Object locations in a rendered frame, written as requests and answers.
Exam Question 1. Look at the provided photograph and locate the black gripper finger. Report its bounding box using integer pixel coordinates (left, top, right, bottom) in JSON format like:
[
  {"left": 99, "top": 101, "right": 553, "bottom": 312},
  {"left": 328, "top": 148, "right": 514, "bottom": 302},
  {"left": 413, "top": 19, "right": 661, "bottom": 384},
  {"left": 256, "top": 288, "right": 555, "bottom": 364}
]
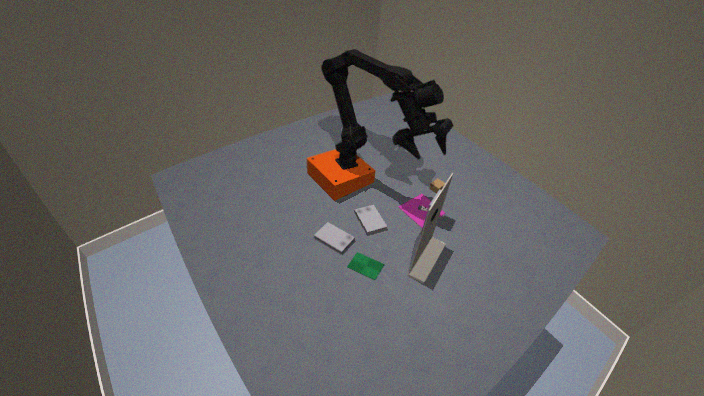
[
  {"left": 435, "top": 134, "right": 446, "bottom": 155},
  {"left": 398, "top": 136, "right": 421, "bottom": 160}
]

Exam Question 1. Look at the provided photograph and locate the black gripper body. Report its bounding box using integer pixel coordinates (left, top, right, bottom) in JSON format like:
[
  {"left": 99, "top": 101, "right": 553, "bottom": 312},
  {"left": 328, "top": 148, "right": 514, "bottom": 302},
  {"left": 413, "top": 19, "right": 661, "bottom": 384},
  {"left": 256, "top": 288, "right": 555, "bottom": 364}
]
[{"left": 392, "top": 107, "right": 453, "bottom": 145}]

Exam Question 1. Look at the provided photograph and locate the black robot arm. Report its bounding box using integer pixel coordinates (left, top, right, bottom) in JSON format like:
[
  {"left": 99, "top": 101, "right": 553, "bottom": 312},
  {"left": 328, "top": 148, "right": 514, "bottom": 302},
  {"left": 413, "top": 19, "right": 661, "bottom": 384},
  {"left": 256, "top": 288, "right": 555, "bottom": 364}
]
[{"left": 322, "top": 49, "right": 444, "bottom": 169}]

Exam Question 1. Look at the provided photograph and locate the green flat rectangle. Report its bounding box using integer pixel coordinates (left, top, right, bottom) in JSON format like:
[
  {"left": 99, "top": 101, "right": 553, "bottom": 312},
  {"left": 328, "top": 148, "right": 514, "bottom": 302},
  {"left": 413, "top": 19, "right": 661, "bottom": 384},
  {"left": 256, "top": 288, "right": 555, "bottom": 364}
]
[{"left": 347, "top": 253, "right": 384, "bottom": 280}]

